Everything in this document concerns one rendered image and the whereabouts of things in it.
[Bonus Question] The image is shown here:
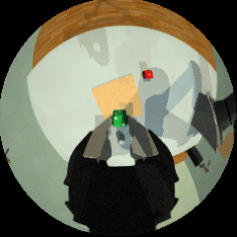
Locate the tan flat mat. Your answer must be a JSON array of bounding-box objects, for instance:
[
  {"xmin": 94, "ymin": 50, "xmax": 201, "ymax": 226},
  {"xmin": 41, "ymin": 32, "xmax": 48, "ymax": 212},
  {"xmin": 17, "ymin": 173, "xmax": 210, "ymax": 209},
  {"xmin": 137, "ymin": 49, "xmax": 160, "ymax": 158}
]
[{"xmin": 92, "ymin": 75, "xmax": 143, "ymax": 120}]

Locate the red die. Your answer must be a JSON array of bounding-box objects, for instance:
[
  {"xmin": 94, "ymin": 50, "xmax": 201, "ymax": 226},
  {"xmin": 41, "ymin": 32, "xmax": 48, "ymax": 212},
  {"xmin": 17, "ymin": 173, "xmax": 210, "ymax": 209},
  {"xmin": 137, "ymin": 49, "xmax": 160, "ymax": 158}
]
[{"xmin": 142, "ymin": 70, "xmax": 153, "ymax": 79}]

